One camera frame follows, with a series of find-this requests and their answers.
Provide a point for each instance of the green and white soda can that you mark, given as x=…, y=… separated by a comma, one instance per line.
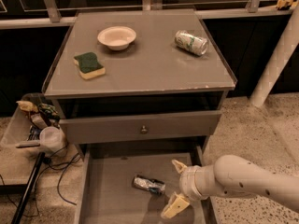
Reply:
x=191, y=43

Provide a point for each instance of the green and yellow sponge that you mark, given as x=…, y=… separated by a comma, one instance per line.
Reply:
x=88, y=65

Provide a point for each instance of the colourful snack bags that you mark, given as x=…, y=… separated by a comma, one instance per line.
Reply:
x=41, y=115

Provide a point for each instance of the clear plastic storage bin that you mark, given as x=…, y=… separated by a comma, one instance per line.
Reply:
x=22, y=136

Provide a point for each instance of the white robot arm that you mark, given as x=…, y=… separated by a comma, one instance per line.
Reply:
x=230, y=176

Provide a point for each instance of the white paper bowl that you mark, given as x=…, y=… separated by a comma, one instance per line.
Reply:
x=117, y=37

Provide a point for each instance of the yellow object on railing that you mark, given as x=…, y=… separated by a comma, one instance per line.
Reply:
x=286, y=4

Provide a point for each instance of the clear plastic cup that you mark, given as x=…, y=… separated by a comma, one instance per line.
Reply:
x=52, y=138

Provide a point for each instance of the grey top drawer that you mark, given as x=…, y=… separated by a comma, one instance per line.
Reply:
x=127, y=128

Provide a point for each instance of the silver blue redbull can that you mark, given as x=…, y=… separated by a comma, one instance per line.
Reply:
x=151, y=185

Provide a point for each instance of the metal window railing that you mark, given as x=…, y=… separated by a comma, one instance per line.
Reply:
x=15, y=14

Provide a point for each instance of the open grey middle drawer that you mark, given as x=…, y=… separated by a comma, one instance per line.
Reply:
x=109, y=197

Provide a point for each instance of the grey drawer cabinet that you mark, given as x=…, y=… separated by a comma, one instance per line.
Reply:
x=151, y=76

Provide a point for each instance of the round brass drawer knob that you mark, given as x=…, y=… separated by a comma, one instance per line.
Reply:
x=144, y=129

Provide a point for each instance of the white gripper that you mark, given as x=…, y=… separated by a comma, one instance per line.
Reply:
x=188, y=182

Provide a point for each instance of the white diagonal pole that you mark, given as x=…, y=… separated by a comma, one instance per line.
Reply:
x=283, y=51

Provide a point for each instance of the black metal stand leg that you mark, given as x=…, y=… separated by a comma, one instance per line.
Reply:
x=28, y=188

